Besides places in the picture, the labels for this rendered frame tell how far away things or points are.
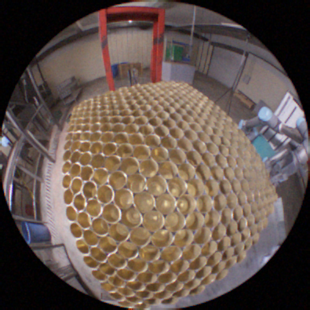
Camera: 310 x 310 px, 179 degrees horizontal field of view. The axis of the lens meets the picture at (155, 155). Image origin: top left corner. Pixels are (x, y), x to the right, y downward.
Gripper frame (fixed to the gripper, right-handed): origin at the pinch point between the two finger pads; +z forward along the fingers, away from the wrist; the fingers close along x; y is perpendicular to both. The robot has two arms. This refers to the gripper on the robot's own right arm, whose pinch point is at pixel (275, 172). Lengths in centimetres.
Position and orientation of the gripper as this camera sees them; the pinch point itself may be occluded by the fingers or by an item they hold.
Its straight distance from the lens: 63.1
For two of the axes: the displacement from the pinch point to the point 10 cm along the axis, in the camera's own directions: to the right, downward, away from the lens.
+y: -4.1, -8.0, 4.3
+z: -0.4, 4.9, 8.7
